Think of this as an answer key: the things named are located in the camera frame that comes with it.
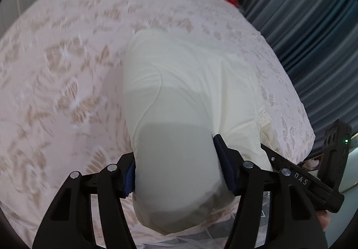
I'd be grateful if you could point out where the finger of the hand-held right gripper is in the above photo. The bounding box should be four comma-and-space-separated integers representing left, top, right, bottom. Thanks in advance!
260, 143, 275, 167

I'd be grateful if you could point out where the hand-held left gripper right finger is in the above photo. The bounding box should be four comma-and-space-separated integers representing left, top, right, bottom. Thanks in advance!
213, 134, 328, 249

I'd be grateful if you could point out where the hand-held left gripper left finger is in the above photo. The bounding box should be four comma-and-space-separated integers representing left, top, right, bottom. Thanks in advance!
32, 153, 136, 249

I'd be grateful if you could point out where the cream white garment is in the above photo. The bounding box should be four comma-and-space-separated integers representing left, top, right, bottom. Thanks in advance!
122, 29, 280, 234

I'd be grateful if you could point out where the person's right hand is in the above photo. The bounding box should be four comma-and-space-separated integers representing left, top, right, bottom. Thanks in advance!
317, 204, 333, 232

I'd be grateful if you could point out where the grey blue curtain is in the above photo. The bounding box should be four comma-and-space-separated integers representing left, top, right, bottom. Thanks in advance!
241, 0, 358, 137

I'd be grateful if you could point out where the pink floral bedspread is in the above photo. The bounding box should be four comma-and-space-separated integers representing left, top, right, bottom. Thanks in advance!
0, 0, 315, 249

